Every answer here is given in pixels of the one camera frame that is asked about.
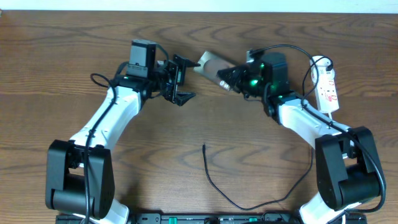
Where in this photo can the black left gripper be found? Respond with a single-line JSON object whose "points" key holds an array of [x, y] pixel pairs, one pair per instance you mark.
{"points": [[179, 71]]}

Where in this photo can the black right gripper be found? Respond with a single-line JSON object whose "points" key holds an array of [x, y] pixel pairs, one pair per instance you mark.
{"points": [[238, 73]]}

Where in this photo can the white power strip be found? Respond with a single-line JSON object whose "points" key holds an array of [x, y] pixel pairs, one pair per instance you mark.
{"points": [[325, 90]]}

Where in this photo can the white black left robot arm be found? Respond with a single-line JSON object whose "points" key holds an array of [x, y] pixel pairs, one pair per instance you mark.
{"points": [[79, 175]]}

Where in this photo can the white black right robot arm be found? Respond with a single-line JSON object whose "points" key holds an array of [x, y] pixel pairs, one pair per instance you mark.
{"points": [[350, 179]]}

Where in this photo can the white usb wall charger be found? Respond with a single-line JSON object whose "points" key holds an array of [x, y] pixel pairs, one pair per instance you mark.
{"points": [[321, 66]]}

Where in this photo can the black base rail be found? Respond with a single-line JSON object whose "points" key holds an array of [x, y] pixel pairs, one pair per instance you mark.
{"points": [[156, 218]]}

